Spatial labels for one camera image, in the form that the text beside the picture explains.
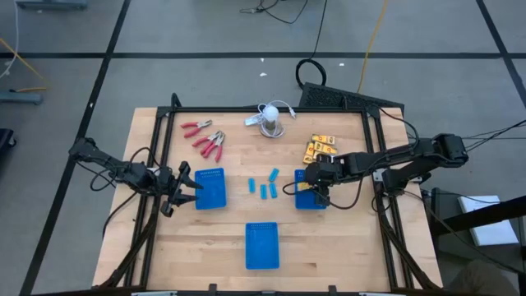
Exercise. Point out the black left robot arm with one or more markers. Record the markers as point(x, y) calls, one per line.
point(123, 170)

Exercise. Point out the blue slotted plastic basket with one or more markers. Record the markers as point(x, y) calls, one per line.
point(262, 246)
point(306, 201)
point(210, 189)

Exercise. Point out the black side stand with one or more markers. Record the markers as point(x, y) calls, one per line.
point(472, 218)

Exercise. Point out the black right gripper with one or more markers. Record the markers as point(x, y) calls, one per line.
point(321, 195)

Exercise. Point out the grey furniture foot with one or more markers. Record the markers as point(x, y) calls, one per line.
point(49, 4)
point(20, 98)

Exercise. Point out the black perforated metal case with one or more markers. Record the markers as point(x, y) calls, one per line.
point(328, 96)

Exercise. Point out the small blue eraser block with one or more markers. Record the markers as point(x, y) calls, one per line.
point(264, 192)
point(273, 190)

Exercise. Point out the black table clamp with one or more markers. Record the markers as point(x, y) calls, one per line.
point(332, 289)
point(213, 288)

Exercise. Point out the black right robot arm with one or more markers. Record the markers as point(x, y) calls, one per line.
point(370, 162)

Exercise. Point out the small yellow box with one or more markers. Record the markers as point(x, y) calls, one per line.
point(323, 139)
point(326, 149)
point(308, 153)
point(304, 187)

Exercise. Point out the black corner clamp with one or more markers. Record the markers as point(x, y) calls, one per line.
point(176, 100)

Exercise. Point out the black metal table frame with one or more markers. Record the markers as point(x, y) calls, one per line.
point(205, 109)

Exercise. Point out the brass lamp with white bulb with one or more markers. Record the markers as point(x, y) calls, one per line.
point(270, 113)

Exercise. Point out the person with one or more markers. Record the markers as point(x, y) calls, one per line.
point(481, 279)

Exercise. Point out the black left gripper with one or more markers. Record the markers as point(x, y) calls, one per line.
point(168, 185)

